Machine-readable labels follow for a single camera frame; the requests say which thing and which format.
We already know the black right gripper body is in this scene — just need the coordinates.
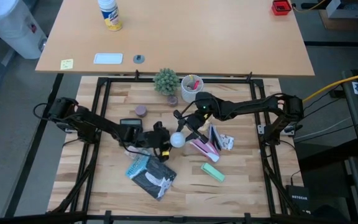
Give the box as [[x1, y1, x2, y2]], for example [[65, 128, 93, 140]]
[[174, 108, 214, 142]]

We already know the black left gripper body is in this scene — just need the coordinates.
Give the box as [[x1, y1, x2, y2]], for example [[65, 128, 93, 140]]
[[129, 121, 172, 163]]

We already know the white lightbulb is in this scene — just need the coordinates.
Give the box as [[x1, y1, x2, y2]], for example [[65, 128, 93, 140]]
[[170, 132, 186, 149]]

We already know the pink stapler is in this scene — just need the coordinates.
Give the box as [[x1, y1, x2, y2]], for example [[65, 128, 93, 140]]
[[188, 136, 221, 164]]

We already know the black pen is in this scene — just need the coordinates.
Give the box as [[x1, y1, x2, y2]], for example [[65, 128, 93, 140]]
[[212, 126, 226, 152]]

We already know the patterned purple candle tin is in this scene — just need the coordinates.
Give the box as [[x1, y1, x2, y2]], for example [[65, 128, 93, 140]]
[[166, 95, 180, 108]]

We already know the white ribbed ceramic cup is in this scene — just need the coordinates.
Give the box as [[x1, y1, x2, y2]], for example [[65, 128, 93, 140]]
[[180, 74, 205, 104]]

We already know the white patterned packet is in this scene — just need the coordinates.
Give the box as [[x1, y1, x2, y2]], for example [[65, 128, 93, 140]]
[[218, 133, 236, 152]]

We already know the black and teal package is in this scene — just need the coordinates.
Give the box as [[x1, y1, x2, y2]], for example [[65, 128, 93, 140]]
[[125, 154, 178, 201]]

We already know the mint green stapler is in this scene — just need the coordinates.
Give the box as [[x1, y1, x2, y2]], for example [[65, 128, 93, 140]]
[[200, 162, 226, 184]]

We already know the green artificial potted plant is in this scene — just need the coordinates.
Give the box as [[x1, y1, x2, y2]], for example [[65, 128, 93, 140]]
[[152, 67, 181, 96]]

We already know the light wooden desk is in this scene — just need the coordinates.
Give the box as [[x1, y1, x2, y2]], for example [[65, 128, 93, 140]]
[[35, 0, 316, 78]]

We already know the white rectangular card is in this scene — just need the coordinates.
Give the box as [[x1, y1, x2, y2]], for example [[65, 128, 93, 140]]
[[93, 52, 124, 65]]

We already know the yellow sticky note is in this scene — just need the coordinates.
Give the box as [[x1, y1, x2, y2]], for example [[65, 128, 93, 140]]
[[60, 58, 74, 71]]

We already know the Lysol wipes canister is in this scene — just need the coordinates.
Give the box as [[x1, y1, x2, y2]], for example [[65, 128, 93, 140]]
[[97, 0, 124, 32]]

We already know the red plastic box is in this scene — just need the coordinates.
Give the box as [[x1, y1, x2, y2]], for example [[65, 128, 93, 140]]
[[271, 0, 292, 16]]

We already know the brown cardboard sheet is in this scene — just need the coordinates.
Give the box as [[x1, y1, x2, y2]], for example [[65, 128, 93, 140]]
[[318, 9, 358, 31]]

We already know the white cylindrical appliance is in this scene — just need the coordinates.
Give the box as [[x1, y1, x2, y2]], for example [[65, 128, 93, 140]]
[[0, 0, 48, 60]]

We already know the grey box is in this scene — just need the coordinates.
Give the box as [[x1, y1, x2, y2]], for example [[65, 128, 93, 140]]
[[325, 0, 358, 19]]

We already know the black aluminium table frame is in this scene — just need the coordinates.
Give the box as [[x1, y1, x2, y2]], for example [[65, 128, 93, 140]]
[[47, 70, 311, 224]]

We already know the black Netgear network switch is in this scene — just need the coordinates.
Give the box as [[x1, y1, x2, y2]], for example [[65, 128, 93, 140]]
[[285, 184, 311, 215]]

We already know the thick yellow cable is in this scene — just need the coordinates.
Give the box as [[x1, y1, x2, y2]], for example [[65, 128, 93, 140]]
[[302, 70, 358, 103]]

